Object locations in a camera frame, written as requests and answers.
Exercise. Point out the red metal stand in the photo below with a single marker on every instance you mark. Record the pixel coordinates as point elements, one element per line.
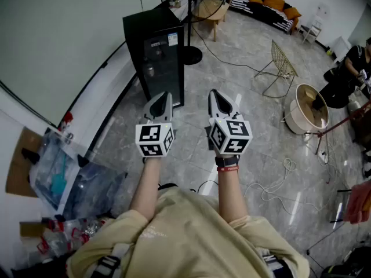
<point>336,124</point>

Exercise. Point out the orange cushion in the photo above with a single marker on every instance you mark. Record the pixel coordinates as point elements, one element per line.
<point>274,1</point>
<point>292,15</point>

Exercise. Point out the black striped sofa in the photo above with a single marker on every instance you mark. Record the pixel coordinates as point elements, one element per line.
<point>261,10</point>

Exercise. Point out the person's left forearm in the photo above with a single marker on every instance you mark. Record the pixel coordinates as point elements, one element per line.
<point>147,184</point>

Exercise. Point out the black faucet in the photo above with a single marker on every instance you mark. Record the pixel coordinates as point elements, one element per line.
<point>30,155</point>

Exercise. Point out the person's right forearm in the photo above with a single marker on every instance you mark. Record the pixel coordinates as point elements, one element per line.
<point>230,195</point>

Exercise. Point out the small red object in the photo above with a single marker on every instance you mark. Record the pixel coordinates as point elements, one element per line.
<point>67,120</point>

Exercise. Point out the white round drum table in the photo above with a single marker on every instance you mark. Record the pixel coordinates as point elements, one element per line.
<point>298,117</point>

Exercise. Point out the white power strip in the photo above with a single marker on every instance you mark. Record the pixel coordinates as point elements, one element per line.
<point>287,74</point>

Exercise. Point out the black mini fridge cabinet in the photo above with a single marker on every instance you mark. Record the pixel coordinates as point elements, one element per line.
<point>150,17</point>

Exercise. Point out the teal cloth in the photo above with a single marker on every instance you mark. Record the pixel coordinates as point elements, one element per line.
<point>59,182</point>

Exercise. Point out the cardboard sheet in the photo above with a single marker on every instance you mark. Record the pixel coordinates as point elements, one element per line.
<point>17,166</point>

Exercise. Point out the black wristwatch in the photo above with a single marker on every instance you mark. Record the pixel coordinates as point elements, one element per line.
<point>227,161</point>

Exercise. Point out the round wooden table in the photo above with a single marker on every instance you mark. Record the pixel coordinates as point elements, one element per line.
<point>215,32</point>

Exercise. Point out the clear plastic storage bin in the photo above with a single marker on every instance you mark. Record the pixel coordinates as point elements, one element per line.
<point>95,184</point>

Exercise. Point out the beige t-shirt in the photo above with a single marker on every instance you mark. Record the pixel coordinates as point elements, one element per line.
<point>188,236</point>

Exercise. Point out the black standing fan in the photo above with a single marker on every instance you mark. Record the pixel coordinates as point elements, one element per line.
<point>192,55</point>

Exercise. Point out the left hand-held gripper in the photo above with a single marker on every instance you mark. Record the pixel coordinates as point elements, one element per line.
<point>153,138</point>

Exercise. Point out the red wristband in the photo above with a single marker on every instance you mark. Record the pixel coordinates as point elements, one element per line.
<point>227,168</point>

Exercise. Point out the white box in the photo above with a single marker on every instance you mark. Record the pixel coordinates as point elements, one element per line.
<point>342,46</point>

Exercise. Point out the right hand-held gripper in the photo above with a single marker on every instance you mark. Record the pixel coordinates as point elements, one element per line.
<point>232,138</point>

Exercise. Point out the silver drink can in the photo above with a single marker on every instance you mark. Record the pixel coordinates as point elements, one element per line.
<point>150,69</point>

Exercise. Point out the large clear water bottle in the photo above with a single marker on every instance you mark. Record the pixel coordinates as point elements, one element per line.
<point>87,227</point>
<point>55,242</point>

